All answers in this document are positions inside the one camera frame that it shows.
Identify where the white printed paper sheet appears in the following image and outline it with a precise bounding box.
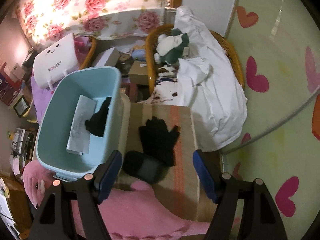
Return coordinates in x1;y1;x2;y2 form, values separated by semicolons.
66;95;97;155

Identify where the black glove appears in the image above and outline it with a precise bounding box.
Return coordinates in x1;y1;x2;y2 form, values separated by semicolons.
122;116;180;185
85;97;111;137

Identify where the beige striped mat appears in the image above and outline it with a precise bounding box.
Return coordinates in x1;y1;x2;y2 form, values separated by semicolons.
126;103;216;222

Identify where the pink plush toy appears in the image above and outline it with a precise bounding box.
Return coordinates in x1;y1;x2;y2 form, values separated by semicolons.
23;160;209;239

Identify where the light blue plastic bin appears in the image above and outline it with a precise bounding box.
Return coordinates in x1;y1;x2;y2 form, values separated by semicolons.
36;67;124;181

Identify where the purple cardboard box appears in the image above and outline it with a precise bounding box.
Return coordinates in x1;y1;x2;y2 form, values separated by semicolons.
0;61;22;106

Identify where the white crumpled bedsheet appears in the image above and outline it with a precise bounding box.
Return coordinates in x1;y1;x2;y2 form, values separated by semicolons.
174;7;247;152

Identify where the cow pattern plush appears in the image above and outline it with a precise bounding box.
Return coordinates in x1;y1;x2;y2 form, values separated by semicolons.
143;64;183;106

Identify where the white Kotex plush pillow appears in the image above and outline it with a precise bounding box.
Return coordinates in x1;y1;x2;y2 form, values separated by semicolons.
33;33;80;90

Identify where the brown cardboard box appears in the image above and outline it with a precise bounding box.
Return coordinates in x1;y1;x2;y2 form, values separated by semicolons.
129;61;149;85

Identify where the white cardboard box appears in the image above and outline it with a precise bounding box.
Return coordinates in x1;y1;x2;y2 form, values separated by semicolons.
92;47;120;67

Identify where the dark glass jar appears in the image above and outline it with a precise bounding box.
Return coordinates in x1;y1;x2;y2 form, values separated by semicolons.
118;53;134;75

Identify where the left wicker chair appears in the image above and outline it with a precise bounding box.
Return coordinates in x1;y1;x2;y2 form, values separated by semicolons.
79;36;97;70

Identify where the wicker chair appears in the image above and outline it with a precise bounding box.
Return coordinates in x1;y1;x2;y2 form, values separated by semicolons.
79;36;97;70
145;24;245;94

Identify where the blue cartoon box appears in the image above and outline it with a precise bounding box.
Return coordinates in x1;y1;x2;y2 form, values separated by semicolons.
131;49;146;61

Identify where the green white Snorlax plush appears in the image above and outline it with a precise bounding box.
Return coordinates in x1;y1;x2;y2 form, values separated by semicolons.
154;29;189;65

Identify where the right wicker chair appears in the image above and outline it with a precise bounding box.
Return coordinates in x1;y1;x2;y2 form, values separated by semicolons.
145;24;245;94

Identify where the floral rose curtain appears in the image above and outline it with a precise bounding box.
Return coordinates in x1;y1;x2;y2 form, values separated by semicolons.
12;0;167;48

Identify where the black picture frame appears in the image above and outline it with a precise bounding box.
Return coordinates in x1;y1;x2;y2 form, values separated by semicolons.
13;95;30;118

